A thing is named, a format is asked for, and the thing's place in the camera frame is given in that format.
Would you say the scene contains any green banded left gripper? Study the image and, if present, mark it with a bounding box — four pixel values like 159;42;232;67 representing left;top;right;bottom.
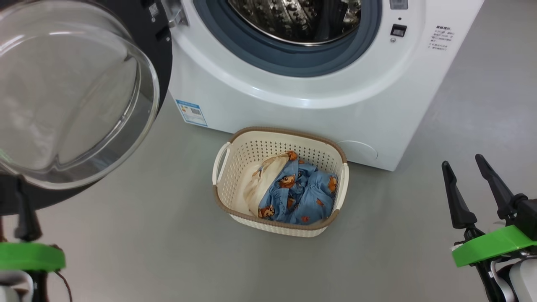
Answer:
0;176;66;302

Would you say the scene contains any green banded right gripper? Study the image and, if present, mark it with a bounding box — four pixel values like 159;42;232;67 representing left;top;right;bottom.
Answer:
441;154;537;302

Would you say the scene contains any dark round glass washer door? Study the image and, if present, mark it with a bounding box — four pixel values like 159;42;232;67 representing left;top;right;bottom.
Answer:
0;0;173;215

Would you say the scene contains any blue bear print garment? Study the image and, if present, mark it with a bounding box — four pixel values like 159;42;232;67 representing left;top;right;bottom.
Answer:
258;159;339;225

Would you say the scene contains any cream and blue bear garment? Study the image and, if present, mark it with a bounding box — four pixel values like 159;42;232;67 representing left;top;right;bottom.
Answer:
242;151;300;217

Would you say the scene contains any white front-load washing machine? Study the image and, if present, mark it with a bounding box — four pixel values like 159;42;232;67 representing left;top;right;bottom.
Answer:
167;0;485;172

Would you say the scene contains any perforated steel washer drum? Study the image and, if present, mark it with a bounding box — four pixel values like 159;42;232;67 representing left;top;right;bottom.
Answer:
228;0;362;46

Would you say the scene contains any metal door hinge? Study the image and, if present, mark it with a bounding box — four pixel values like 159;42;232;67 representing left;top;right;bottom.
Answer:
162;0;190;28

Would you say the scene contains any grey rubber door gasket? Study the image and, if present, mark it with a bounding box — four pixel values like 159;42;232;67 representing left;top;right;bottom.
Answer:
193;0;382;78

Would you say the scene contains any round white filter cover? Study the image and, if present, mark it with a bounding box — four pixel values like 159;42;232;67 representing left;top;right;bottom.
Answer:
336;140;378;162

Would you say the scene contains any small printed text label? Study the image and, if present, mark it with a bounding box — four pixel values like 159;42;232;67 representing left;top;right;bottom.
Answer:
428;25;456;52

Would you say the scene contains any blue energy label sticker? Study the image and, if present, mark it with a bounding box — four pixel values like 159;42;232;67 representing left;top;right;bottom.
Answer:
176;99;209;127

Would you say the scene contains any cream perforated laundry basket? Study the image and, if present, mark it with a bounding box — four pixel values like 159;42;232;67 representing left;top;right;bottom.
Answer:
212;127;349;238

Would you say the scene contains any thin dark left arm cable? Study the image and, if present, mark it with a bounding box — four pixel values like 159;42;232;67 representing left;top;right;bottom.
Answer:
54;271;73;302

